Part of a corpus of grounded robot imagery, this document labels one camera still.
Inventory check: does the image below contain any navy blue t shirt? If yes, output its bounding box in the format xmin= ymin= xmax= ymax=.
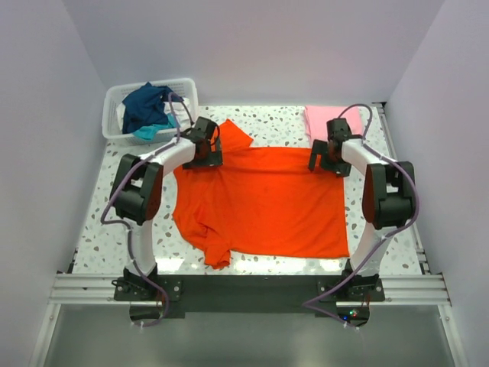
xmin=122 ymin=82 xmax=183 ymax=134

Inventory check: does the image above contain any orange t shirt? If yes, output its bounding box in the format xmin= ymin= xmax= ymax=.
xmin=173 ymin=120 xmax=349 ymax=269

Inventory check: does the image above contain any folded pink t shirt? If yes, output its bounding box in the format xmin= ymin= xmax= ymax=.
xmin=304 ymin=106 xmax=364 ymax=145

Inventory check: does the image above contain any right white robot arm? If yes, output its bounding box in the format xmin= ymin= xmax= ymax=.
xmin=305 ymin=117 xmax=419 ymax=305

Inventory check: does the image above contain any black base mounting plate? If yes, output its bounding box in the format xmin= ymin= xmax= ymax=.
xmin=112 ymin=272 xmax=386 ymax=326

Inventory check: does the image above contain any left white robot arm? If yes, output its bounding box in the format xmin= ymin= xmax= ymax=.
xmin=101 ymin=117 xmax=222 ymax=306

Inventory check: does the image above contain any teal t shirt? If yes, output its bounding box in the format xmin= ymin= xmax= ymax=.
xmin=132 ymin=114 xmax=180 ymax=142

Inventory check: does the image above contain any white plastic laundry basket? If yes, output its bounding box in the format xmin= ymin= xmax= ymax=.
xmin=102 ymin=78 xmax=199 ymax=145

